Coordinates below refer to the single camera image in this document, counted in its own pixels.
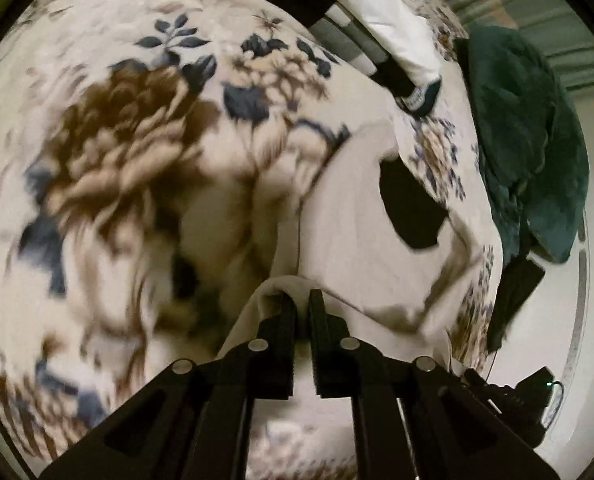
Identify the green beige striped bedding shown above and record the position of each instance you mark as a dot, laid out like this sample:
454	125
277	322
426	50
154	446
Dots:
542	5

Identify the dark green plush garment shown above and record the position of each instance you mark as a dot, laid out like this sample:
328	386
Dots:
522	125

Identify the black cloth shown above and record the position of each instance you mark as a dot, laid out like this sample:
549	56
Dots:
514	295

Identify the small teal white cloth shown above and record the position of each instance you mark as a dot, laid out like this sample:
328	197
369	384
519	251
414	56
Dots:
422	96

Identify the floral printed blanket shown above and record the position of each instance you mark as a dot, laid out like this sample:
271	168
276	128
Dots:
142	160

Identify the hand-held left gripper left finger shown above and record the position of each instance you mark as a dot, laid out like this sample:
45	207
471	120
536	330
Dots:
283	340

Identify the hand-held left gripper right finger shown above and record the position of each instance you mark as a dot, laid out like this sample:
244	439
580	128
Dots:
322	345

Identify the white garment with black patch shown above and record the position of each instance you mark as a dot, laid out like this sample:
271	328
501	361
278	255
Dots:
347	220

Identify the white folded garment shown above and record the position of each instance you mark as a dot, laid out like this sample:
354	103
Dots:
392	25

